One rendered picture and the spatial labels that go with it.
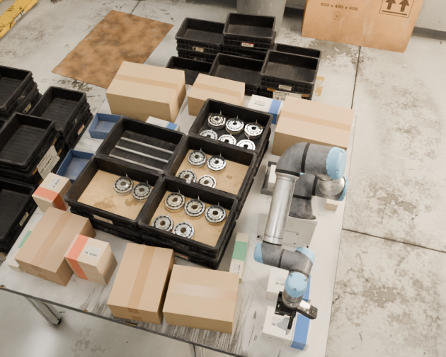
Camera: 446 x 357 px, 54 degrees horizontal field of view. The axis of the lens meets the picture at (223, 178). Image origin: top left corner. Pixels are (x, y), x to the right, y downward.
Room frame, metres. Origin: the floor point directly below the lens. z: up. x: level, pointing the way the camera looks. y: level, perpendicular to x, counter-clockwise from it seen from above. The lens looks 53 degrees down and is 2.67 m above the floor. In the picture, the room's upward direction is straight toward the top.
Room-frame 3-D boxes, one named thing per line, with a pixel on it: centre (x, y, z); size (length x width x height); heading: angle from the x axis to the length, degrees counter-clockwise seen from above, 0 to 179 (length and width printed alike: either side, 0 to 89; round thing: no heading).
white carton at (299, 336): (0.61, -0.28, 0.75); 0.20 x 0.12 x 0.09; 74
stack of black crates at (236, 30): (3.07, -0.22, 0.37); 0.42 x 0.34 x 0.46; 74
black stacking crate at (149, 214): (1.11, 0.16, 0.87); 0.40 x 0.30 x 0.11; 69
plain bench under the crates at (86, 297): (1.40, 0.14, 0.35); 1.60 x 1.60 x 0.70; 74
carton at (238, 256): (0.96, -0.08, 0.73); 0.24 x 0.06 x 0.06; 169
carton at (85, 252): (0.91, 0.61, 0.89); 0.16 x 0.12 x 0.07; 72
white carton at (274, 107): (1.96, -0.26, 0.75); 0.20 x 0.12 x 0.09; 72
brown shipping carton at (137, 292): (0.81, 0.37, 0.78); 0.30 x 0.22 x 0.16; 170
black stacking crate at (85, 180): (1.25, 0.54, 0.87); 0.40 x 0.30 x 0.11; 69
